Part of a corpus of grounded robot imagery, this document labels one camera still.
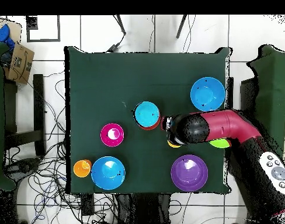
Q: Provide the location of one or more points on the orange bowl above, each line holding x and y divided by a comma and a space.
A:
150, 127

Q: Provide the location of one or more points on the small blue bowl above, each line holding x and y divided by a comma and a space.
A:
147, 113

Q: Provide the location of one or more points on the yellow cup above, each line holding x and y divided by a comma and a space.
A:
172, 145

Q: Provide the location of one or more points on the crimson small bowl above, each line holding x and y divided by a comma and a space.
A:
112, 134

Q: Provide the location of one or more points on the large green bowl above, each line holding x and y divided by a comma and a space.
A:
219, 143

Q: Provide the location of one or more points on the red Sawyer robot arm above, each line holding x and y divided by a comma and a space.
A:
226, 124

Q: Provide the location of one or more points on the large blue bowl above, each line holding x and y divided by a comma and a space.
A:
108, 173
208, 94

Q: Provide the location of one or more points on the large purple bowl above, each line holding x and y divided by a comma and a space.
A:
189, 173

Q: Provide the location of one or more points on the dark green tablecloth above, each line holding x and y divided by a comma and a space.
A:
109, 77

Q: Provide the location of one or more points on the black equipment box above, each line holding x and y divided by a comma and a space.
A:
248, 95

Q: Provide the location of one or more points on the black power adapter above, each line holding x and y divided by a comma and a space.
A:
113, 47

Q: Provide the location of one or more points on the orange cup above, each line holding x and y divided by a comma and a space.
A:
81, 168

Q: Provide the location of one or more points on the black tripod leg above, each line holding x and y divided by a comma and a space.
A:
181, 25
121, 24

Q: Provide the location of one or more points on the black power brick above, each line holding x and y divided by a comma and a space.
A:
87, 204

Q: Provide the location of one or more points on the cardboard box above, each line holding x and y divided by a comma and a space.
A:
19, 63

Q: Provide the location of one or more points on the blue cloth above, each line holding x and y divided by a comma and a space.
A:
2, 35

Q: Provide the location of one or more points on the black bench frame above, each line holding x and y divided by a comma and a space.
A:
38, 105

